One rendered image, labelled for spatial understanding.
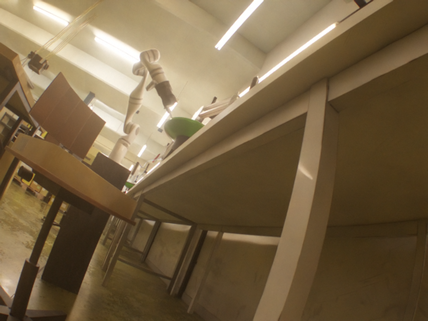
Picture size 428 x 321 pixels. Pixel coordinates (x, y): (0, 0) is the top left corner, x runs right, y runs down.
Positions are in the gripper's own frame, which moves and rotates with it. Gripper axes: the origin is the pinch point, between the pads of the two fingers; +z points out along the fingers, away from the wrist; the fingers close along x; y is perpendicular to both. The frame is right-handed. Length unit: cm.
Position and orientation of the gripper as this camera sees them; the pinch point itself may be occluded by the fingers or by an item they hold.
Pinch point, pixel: (172, 118)
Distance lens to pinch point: 110.8
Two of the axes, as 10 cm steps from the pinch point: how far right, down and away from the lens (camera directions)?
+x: -5.8, 1.4, 8.0
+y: 7.0, -4.1, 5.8
